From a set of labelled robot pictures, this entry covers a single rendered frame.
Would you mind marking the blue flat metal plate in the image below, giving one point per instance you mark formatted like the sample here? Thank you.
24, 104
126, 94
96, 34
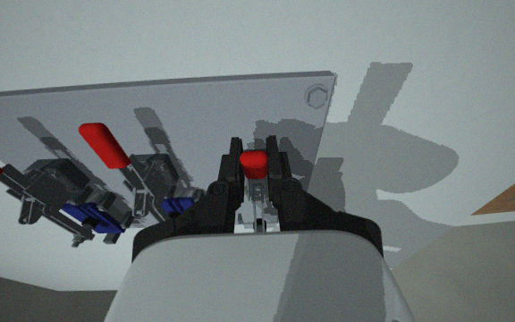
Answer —
180, 201

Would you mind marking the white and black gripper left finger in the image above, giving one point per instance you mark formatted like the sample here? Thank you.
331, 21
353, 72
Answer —
214, 213

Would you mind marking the toggle clamp with red handle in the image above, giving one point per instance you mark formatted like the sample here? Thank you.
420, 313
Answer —
46, 192

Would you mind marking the blue flat block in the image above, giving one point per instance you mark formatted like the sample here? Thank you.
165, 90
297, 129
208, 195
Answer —
109, 221

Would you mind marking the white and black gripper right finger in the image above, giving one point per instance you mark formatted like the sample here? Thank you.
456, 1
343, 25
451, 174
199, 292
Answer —
297, 209

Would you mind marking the grey fixture plate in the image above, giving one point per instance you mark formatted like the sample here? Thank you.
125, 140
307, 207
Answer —
191, 119

